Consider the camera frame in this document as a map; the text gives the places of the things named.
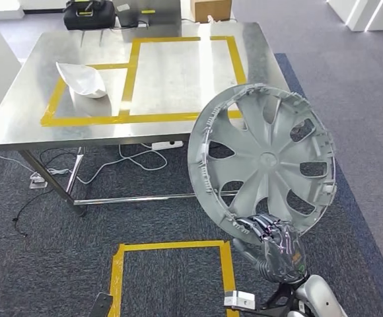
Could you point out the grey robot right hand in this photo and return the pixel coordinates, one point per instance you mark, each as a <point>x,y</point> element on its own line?
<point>284,253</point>

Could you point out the silver plastic wheel hubcap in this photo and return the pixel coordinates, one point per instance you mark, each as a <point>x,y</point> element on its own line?
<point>267,159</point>

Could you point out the stainless steel workbench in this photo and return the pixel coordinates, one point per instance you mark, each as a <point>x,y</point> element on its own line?
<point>178,70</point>

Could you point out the yellow tape square outline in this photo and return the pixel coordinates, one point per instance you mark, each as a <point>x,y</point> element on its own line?
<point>226,271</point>

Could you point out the white power strip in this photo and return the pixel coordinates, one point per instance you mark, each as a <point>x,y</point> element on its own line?
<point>166,145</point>

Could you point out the brown cardboard box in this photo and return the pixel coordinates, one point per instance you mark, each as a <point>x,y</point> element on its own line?
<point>211,8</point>

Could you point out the yellow tape double rectangle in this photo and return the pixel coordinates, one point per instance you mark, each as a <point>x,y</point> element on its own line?
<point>129,87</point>

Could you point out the dark grey case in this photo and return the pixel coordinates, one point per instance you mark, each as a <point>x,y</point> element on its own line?
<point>152,22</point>

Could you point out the white curved plastic shell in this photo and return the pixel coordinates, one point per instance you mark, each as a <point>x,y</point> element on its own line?
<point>82,81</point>

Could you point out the metal floor socket box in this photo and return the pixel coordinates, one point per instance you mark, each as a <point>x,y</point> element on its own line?
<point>39,181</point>

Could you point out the black tool case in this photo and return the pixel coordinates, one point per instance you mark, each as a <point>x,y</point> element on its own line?
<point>89,17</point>

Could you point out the black right wrist camera bracket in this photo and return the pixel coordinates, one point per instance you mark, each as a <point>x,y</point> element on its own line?
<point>292,286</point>

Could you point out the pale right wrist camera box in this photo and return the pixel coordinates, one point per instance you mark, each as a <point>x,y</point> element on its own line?
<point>239,300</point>

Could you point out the dark flat robot mount plate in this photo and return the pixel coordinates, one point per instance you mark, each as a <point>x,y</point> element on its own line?
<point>100,305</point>

